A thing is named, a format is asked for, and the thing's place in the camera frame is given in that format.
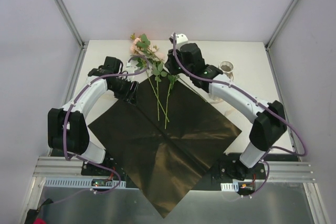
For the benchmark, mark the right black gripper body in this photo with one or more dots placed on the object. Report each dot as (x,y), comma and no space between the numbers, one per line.
(171,63)

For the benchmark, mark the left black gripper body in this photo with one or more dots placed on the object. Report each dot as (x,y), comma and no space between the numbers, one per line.
(132,91)

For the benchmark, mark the black wrapping paper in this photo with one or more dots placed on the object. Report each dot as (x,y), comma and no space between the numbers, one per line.
(165,164)

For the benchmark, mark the cream ribbon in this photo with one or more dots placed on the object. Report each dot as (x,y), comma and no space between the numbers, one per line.
(216,100)

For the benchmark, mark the artificial rose stem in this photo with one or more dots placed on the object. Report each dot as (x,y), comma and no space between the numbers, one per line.
(172,79)
(139,47)
(190,87)
(157,59)

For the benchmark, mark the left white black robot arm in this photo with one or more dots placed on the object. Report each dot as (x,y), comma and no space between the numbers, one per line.
(67,128)

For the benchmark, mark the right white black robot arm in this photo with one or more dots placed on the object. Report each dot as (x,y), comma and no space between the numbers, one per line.
(267,119)

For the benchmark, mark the white ribbed ceramic vase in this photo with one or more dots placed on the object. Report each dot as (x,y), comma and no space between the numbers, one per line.
(227,67)

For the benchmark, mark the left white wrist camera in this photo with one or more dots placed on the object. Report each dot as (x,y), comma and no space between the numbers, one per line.
(131,67)

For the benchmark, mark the aluminium frame rail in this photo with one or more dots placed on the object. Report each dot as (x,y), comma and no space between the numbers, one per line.
(286,172)

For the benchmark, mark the right aluminium corner post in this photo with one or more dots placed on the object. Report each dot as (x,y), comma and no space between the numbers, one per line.
(285,16)

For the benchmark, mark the aluminium corner post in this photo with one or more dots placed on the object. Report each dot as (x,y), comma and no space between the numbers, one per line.
(69,22)
(285,16)

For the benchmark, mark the left white cable duct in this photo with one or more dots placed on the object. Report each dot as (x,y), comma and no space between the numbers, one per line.
(84,183)

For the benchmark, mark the white cable duct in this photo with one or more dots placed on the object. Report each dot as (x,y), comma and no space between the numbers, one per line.
(230,187)
(84,183)

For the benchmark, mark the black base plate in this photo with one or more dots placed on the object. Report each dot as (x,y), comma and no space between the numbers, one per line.
(223,171)

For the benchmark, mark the left aluminium corner post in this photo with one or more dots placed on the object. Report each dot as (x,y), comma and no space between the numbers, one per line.
(69,22)

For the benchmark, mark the right white cable duct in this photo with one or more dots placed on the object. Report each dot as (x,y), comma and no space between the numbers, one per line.
(230,187)

